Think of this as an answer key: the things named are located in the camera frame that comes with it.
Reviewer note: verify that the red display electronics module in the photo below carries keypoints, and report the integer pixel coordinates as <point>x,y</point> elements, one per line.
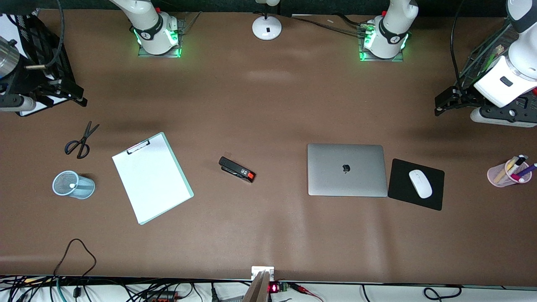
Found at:
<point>275,287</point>

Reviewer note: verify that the pink translucent pen cup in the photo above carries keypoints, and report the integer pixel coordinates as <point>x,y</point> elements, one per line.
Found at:
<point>497,178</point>

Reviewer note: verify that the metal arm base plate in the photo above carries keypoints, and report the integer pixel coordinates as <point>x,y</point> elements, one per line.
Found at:
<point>379,60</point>
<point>180,27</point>

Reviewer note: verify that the black stapler with red end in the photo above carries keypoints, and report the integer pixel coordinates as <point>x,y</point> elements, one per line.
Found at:
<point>235,168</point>

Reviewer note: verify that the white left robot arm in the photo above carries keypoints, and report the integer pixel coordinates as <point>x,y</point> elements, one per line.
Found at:
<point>392,29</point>

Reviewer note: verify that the white round stand base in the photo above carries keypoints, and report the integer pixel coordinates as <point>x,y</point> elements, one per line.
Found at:
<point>267,28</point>

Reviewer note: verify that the black mouse pad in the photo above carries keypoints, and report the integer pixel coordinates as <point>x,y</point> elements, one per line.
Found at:
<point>402,188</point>

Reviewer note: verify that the white computer mouse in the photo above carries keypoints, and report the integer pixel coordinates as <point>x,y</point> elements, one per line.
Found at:
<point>420,183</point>

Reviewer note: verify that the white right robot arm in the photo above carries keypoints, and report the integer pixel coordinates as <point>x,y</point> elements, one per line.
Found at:
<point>151,25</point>

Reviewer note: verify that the purple marker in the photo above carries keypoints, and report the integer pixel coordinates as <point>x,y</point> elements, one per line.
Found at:
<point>527,170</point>

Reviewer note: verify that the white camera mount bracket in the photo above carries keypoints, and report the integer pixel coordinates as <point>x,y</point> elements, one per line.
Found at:
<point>256,270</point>

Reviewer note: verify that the brown wooden post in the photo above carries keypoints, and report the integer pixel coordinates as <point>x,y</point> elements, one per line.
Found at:
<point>256,289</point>

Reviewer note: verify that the teal clipboard with white paper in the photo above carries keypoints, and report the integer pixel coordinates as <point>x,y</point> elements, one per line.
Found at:
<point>151,176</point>

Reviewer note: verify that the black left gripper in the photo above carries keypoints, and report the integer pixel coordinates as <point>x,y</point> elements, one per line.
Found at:
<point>465,95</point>

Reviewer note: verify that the silver mesh pen cup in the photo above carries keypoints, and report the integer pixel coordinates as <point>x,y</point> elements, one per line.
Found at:
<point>82,186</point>

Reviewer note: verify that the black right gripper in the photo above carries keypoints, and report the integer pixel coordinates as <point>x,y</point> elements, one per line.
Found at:
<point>20,82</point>

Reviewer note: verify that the black mesh document tray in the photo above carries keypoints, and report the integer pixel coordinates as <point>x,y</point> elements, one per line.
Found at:
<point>44,42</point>

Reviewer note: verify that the black and white marker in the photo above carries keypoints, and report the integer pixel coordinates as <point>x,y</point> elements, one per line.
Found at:
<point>519,160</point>

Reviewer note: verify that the silver laptop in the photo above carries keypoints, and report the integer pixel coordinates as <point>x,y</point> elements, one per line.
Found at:
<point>346,170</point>

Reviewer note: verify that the yellow pen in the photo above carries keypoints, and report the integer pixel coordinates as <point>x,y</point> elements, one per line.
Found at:
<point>502,174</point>

